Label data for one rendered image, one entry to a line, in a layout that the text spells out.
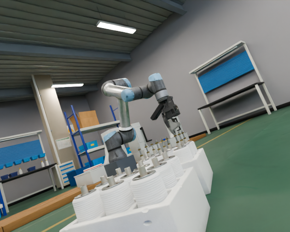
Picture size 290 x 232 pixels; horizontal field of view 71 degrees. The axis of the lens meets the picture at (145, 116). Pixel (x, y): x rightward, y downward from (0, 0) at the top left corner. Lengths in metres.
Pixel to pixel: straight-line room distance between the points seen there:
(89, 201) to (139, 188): 0.20
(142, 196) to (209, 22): 6.25
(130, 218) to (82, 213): 0.19
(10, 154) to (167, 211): 6.54
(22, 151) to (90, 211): 6.34
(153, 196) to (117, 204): 0.12
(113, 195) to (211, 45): 6.06
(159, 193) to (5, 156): 6.45
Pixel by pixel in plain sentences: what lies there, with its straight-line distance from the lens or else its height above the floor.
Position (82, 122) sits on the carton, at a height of 1.64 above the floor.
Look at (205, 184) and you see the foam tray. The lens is 1.10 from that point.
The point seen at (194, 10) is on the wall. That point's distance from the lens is 6.95.
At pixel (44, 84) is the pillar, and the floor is 3.62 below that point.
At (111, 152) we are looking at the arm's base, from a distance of 1.62.
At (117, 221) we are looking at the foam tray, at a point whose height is 0.17.
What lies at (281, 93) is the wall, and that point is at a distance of 5.90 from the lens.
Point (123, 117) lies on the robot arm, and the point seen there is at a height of 0.60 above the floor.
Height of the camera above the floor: 0.34
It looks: 8 degrees up
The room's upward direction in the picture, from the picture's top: 21 degrees counter-clockwise
